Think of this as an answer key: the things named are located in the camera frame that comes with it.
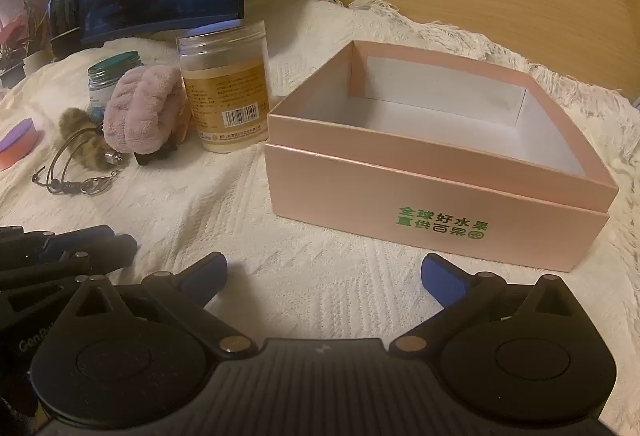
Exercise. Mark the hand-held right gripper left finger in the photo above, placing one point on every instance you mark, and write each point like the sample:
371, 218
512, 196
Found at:
207, 273

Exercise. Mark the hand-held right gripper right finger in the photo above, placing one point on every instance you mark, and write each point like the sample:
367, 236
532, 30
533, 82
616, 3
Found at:
442, 278

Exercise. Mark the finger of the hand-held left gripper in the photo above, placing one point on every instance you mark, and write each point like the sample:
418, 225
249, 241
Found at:
117, 250
80, 235

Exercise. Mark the pink cardboard box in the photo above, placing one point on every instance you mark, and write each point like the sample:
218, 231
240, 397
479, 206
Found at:
350, 196

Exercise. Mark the pink plush headband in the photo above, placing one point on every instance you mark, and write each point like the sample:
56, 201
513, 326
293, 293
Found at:
145, 105

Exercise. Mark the white fringed knit blanket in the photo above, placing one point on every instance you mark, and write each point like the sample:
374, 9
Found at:
200, 216

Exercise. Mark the small glass jar green lid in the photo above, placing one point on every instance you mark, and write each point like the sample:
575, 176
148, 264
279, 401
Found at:
112, 65

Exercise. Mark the clear plastic jar yellow label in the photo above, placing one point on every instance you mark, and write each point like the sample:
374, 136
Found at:
225, 85

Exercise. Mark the red-leaf potted plant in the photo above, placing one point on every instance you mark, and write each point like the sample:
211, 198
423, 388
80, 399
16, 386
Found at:
20, 35

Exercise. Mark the black cylinder speaker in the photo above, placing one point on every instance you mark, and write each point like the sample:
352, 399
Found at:
65, 15

